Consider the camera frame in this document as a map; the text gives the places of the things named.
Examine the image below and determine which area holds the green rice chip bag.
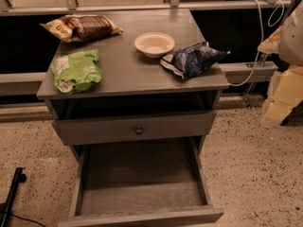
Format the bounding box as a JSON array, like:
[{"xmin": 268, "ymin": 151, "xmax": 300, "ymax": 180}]
[{"xmin": 51, "ymin": 49, "xmax": 102, "ymax": 94}]

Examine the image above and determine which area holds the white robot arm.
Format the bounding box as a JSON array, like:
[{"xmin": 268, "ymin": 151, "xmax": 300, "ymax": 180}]
[{"xmin": 258, "ymin": 1, "xmax": 303, "ymax": 128}]

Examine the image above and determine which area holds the grey wooden drawer cabinet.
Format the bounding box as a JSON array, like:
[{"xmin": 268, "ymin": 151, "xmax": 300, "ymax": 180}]
[{"xmin": 36, "ymin": 9, "xmax": 230, "ymax": 227}]

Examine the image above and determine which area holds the round metal drawer knob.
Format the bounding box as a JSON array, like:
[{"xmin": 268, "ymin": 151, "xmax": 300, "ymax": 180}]
[{"xmin": 134, "ymin": 126, "xmax": 143, "ymax": 135}]

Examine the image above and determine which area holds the blue chip bag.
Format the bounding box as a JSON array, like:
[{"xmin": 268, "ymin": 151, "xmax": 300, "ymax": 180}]
[{"xmin": 160, "ymin": 42, "xmax": 230, "ymax": 79}]

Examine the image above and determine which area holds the closed grey upper drawer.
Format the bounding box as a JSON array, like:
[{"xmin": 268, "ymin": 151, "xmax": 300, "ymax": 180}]
[{"xmin": 54, "ymin": 111, "xmax": 216, "ymax": 146}]

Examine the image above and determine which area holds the open grey lower drawer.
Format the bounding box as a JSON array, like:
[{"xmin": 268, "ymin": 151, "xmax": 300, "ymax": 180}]
[{"xmin": 58, "ymin": 137, "xmax": 223, "ymax": 227}]

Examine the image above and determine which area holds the brown chip bag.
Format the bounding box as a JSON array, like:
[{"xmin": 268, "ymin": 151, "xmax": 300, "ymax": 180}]
[{"xmin": 42, "ymin": 14, "xmax": 123, "ymax": 43}]

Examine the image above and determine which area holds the slanted metal stand pole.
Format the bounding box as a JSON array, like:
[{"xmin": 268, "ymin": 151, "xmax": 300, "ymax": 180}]
[{"xmin": 242, "ymin": 0, "xmax": 303, "ymax": 110}]

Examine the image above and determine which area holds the white hanging cable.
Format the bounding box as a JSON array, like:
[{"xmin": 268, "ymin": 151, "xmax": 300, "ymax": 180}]
[{"xmin": 227, "ymin": 0, "xmax": 286, "ymax": 88}]

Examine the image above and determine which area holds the metal railing frame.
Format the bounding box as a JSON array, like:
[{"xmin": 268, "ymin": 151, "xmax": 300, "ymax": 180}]
[{"xmin": 0, "ymin": 0, "xmax": 303, "ymax": 17}]

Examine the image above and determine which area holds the black pole with cable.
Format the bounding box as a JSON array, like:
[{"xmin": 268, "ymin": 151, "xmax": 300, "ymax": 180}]
[{"xmin": 0, "ymin": 166, "xmax": 47, "ymax": 227}]

